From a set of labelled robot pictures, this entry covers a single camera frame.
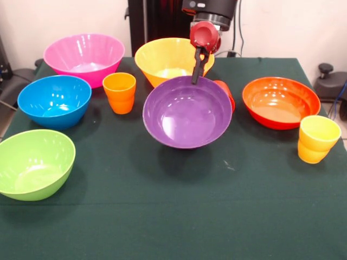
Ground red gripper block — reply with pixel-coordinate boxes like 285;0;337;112
189;21;222;85

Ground red-orange cup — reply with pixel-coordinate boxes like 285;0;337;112
213;80;236;113

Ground purple bowl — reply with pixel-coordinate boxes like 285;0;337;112
142;75;233;150

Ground large yellow-orange bowl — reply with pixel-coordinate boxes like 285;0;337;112
134;37;215;89

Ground orange cup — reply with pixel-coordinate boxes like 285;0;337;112
102;72;137;115

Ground shallow red-orange bowl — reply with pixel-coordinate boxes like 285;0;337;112
242;76;322;131

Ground large pink bowl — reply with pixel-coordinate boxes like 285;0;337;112
43;33;126;89

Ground dark green tablecloth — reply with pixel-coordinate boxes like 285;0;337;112
0;56;347;260

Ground yellow cup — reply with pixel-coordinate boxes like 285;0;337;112
297;115;342;165

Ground blue bowl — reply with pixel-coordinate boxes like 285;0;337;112
17;75;93;131

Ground green bowl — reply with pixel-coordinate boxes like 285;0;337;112
0;129;76;202

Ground black device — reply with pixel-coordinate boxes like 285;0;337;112
0;35;12;81

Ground black hanging cables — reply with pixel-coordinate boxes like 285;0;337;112
227;0;246;58

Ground blue cable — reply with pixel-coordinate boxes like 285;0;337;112
332;81;347;120

